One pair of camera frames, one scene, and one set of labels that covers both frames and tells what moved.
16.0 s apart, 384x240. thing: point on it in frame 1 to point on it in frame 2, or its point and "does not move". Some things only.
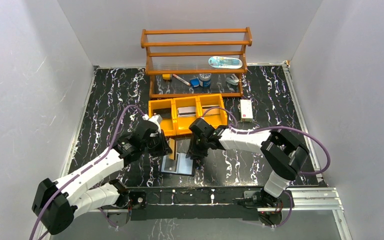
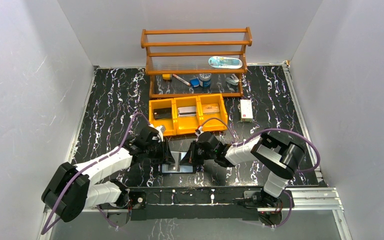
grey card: (170, 164) does not move
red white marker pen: (181, 80) does not move
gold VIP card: (172, 143) to (210, 108)
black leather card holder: (182, 165) does not move
